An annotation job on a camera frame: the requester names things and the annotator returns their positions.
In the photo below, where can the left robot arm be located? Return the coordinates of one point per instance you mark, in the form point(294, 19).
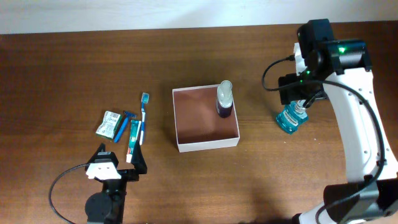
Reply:
point(107, 206)

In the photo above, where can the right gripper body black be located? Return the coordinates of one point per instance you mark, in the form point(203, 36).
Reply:
point(302, 87)

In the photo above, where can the green white toothpaste tube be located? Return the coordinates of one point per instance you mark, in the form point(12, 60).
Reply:
point(133, 138)

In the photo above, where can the green white soap packet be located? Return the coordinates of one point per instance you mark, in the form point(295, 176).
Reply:
point(107, 129)

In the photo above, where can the white square cardboard box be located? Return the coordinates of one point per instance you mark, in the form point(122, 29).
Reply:
point(197, 124)

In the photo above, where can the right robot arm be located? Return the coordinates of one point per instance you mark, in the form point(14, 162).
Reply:
point(341, 71)

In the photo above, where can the blue white toothbrush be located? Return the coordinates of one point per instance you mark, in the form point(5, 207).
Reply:
point(144, 101)

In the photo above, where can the blue disposable razor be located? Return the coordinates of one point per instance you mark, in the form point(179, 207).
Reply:
point(127, 117)

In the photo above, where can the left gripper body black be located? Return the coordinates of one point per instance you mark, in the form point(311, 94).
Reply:
point(120, 185)

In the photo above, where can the blue Listerine mouthwash bottle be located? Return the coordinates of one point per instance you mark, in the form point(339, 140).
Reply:
point(292, 116)

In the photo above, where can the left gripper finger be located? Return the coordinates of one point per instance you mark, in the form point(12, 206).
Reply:
point(137, 159)
point(101, 148)

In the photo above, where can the dark purple pump bottle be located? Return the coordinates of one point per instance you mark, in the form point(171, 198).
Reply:
point(224, 99)

